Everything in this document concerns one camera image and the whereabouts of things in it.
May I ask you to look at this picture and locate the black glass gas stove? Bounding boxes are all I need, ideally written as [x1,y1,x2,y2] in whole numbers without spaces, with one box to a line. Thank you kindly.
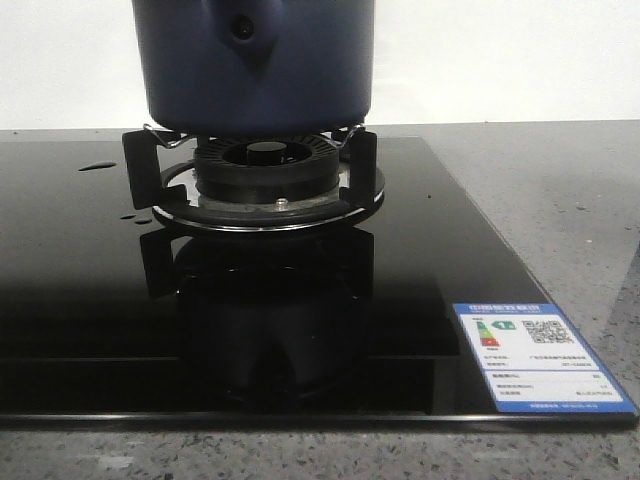
[1,138,639,430]

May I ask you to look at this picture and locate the wire pot reducer ring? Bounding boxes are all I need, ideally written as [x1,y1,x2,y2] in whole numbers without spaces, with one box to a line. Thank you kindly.
[141,122,369,151]

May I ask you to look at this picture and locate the black right burner head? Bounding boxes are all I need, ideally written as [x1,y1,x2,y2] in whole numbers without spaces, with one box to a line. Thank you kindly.
[193,135,339,204]

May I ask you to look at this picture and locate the blue cooking pot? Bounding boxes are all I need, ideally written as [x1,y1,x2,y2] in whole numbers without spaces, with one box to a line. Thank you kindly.
[132,0,375,137]

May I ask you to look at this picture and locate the blue energy label sticker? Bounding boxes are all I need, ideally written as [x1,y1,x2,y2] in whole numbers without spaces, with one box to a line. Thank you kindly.
[453,303,638,416]

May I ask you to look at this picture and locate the black right pot support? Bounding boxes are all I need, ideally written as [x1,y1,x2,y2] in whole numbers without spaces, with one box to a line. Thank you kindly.
[122,126,384,233]

